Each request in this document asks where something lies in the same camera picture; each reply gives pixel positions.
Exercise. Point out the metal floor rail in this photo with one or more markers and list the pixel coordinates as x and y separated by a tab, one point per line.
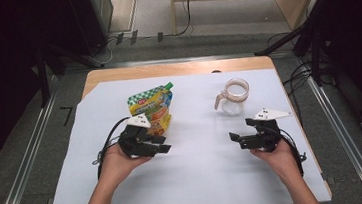
346	139
25	170

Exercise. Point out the person's left hand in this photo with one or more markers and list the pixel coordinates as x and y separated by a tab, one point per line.
118	166

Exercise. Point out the dark cabinet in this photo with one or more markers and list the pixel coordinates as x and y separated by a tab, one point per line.
93	16

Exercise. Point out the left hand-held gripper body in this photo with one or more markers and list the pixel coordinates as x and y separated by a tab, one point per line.
134	143

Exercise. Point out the yellow spout pouch green cap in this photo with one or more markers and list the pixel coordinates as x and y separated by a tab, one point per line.
150	101

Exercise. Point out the black metal stand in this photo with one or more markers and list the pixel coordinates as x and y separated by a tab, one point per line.
43	81
283	40

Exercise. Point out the black floor tape strip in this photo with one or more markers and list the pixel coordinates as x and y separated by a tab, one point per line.
134	37
119	38
160	37

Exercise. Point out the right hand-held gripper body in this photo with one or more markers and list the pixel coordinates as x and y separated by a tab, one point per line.
266	139

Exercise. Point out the person's right hand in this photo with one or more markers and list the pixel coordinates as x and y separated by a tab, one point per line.
283	162

